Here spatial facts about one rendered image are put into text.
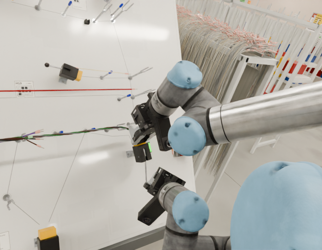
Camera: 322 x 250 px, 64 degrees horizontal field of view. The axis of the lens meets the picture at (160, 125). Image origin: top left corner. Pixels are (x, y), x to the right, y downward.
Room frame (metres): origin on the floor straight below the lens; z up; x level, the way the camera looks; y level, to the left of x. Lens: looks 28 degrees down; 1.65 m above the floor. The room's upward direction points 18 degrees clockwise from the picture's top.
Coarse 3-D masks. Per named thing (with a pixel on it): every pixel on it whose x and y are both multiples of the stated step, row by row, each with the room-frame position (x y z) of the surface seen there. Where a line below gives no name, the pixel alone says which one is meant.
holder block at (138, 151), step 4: (144, 144) 0.72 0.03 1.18; (148, 144) 0.73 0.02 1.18; (132, 148) 0.72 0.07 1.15; (136, 148) 0.71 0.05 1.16; (140, 148) 0.71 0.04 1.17; (144, 148) 0.72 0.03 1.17; (148, 148) 0.72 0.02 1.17; (136, 152) 0.71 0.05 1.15; (140, 152) 0.70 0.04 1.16; (148, 152) 0.72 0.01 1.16; (136, 156) 0.71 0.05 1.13; (140, 156) 0.69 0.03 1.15; (144, 156) 0.70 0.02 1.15; (148, 156) 0.71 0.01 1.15; (136, 160) 0.71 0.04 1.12; (140, 160) 0.69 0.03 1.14; (144, 160) 0.69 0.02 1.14
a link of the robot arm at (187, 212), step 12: (168, 192) 0.47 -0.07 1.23; (180, 192) 0.44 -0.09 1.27; (192, 192) 0.45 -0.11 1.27; (168, 204) 0.44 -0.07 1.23; (180, 204) 0.40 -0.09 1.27; (192, 204) 0.40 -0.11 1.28; (204, 204) 0.42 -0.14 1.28; (168, 216) 0.42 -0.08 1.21; (180, 216) 0.39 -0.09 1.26; (192, 216) 0.39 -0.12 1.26; (204, 216) 0.40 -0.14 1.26; (180, 228) 0.39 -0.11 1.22; (192, 228) 0.38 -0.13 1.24
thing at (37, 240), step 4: (56, 236) 0.43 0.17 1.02; (36, 240) 0.45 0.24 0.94; (40, 240) 0.41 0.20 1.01; (44, 240) 0.41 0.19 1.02; (48, 240) 0.41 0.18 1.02; (52, 240) 0.42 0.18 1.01; (56, 240) 0.42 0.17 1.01; (36, 244) 0.44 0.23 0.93; (40, 244) 0.40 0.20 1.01; (44, 244) 0.40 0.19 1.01; (48, 244) 0.41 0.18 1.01; (52, 244) 0.41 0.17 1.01; (56, 244) 0.41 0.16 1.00; (40, 248) 0.39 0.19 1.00; (44, 248) 0.40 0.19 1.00; (48, 248) 0.40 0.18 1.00; (52, 248) 0.41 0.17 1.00; (56, 248) 0.41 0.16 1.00
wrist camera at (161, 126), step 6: (156, 120) 0.65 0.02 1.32; (162, 120) 0.66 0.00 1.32; (168, 120) 0.67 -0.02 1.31; (156, 126) 0.65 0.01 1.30; (162, 126) 0.65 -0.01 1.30; (168, 126) 0.66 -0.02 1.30; (156, 132) 0.65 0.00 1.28; (162, 132) 0.64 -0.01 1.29; (162, 138) 0.63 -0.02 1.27; (162, 144) 0.63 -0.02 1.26; (168, 144) 0.63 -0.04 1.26; (162, 150) 0.63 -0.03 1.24; (168, 150) 0.63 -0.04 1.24
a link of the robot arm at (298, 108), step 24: (264, 96) 0.44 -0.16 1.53; (288, 96) 0.42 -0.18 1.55; (312, 96) 0.41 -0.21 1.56; (192, 120) 0.44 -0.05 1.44; (216, 120) 0.44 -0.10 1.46; (240, 120) 0.42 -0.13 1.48; (264, 120) 0.41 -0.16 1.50; (288, 120) 0.40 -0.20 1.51; (312, 120) 0.39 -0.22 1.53; (192, 144) 0.42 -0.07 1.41; (216, 144) 0.45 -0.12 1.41
